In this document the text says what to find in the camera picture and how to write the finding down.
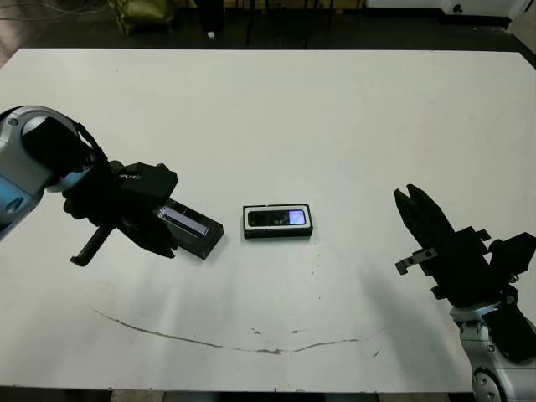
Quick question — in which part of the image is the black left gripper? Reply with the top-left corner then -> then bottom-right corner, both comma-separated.
61,160 -> 178,268

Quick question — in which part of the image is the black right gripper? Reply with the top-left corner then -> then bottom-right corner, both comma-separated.
394,183 -> 514,309

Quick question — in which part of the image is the black printed box lid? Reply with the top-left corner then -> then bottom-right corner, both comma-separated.
155,199 -> 225,261

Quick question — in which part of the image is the black slim camera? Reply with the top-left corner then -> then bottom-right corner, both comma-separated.
246,209 -> 306,227

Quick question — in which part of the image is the black box base white insert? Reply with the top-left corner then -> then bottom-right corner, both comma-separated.
241,202 -> 315,241

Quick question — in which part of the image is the olive green bag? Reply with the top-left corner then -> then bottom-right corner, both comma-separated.
107,0 -> 175,38

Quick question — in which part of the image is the black upright stand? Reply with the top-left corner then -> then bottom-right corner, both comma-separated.
199,0 -> 226,34

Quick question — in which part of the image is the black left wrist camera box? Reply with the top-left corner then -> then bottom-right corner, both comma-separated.
118,162 -> 178,201

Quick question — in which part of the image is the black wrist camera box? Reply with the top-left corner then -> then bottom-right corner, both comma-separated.
118,162 -> 178,201
487,233 -> 536,274

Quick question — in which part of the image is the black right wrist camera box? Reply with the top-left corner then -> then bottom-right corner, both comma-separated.
487,233 -> 536,274

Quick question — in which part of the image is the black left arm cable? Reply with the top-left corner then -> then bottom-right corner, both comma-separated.
70,120 -> 111,168

